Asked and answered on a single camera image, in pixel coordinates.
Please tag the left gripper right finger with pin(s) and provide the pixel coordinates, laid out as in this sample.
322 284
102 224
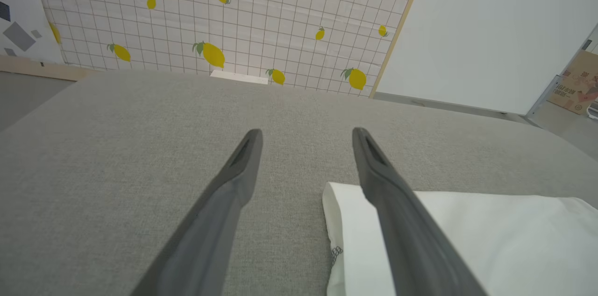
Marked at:
411 249

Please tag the grey fabric sofa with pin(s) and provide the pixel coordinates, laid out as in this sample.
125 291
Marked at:
117 146

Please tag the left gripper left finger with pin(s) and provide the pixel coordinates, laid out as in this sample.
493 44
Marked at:
205 240

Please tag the white partition panel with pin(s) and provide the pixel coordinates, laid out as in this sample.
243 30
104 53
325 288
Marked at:
490 30

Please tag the grey geometric print partition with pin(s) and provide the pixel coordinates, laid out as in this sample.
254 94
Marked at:
18 16

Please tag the brown cardboard box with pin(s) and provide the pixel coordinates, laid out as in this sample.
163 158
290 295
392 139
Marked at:
579 86

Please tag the white box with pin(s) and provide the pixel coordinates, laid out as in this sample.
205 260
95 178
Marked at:
238 77

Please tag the white garment with grey stitching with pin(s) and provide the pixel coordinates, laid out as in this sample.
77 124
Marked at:
514 249

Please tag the lemon print partition screen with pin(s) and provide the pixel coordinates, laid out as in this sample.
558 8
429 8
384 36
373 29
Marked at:
261 20

